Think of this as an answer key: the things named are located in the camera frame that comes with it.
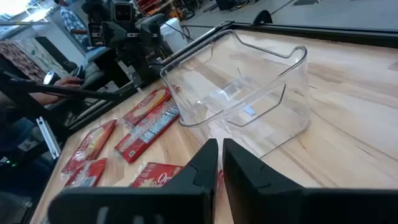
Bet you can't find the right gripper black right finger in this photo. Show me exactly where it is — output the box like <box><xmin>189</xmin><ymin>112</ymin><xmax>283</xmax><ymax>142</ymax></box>
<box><xmin>222</xmin><ymin>138</ymin><xmax>398</xmax><ymax>224</ymax></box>

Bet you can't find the person's hand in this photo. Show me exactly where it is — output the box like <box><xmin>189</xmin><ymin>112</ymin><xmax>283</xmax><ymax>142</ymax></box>
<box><xmin>53</xmin><ymin>76</ymin><xmax>84</xmax><ymax>90</ymax></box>

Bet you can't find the clear plastic basket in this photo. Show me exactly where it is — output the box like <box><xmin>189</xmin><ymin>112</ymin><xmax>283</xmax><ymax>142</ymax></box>
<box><xmin>159</xmin><ymin>29</ymin><xmax>311</xmax><ymax>159</ymax></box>

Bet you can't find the white plastic bag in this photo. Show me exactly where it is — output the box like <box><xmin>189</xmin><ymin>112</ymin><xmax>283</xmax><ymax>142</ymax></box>
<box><xmin>160</xmin><ymin>17</ymin><xmax>187</xmax><ymax>52</ymax></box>

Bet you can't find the dark red patterned rug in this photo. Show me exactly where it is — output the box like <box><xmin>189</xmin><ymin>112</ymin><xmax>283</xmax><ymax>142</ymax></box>
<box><xmin>0</xmin><ymin>39</ymin><xmax>47</xmax><ymax>82</ymax></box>

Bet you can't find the light patterned rug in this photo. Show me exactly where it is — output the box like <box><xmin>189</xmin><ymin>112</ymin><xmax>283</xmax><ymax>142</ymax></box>
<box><xmin>14</xmin><ymin>37</ymin><xmax>70</xmax><ymax>78</ymax></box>

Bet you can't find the red popcorn bag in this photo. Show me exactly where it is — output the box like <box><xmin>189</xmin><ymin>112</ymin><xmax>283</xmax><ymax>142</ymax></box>
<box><xmin>129</xmin><ymin>161</ymin><xmax>185</xmax><ymax>189</ymax></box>
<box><xmin>63</xmin><ymin>157</ymin><xmax>108</xmax><ymax>189</ymax></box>
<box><xmin>113</xmin><ymin>102</ymin><xmax>181</xmax><ymax>165</ymax></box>
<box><xmin>122</xmin><ymin>86</ymin><xmax>172</xmax><ymax>128</ymax></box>
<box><xmin>61</xmin><ymin>118</ymin><xmax>118</xmax><ymax>175</ymax></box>

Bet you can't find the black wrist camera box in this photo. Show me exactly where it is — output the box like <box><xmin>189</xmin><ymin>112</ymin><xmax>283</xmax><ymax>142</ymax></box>
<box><xmin>110</xmin><ymin>1</ymin><xmax>136</xmax><ymax>24</ymax></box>

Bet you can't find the person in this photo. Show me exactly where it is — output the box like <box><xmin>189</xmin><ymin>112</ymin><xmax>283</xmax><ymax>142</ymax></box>
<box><xmin>0</xmin><ymin>90</ymin><xmax>63</xmax><ymax>153</ymax></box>
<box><xmin>54</xmin><ymin>0</ymin><xmax>90</xmax><ymax>47</ymax></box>

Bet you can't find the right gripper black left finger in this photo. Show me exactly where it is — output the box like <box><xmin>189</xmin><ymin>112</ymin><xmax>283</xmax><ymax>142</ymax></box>
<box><xmin>48</xmin><ymin>139</ymin><xmax>219</xmax><ymax>224</ymax></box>

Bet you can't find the black metal stand strut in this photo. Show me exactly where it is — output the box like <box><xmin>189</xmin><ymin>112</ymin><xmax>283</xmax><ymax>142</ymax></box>
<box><xmin>0</xmin><ymin>70</ymin><xmax>137</xmax><ymax>141</ymax></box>

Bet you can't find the white aluminium rail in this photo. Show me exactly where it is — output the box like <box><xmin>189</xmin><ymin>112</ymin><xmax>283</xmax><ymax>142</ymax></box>
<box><xmin>35</xmin><ymin>116</ymin><xmax>62</xmax><ymax>159</ymax></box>

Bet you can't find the black curved clamp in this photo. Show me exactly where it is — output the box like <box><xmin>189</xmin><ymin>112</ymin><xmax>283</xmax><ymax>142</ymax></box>
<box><xmin>251</xmin><ymin>9</ymin><xmax>274</xmax><ymax>26</ymax></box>

